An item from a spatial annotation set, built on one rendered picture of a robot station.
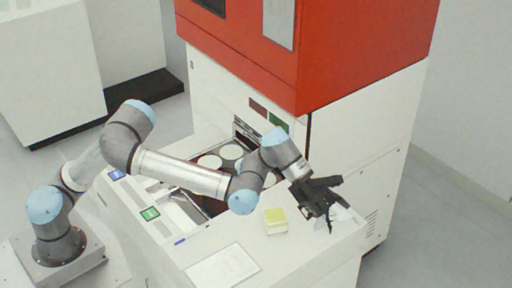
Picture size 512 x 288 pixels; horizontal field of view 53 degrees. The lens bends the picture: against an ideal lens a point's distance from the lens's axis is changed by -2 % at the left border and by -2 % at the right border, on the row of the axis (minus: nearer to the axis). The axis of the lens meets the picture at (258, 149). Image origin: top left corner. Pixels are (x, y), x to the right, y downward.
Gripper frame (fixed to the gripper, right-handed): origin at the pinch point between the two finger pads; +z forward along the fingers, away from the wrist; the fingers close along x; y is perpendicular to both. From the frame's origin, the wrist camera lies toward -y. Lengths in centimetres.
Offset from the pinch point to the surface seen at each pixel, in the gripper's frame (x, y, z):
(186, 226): -59, 15, -25
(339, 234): -24.1, -13.0, 6.7
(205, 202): -60, 4, -28
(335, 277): -37.8, -9.9, 21.0
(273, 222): -28.1, 2.7, -10.4
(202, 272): -35.6, 29.3, -12.1
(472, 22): -46, -181, -16
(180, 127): -224, -89, -74
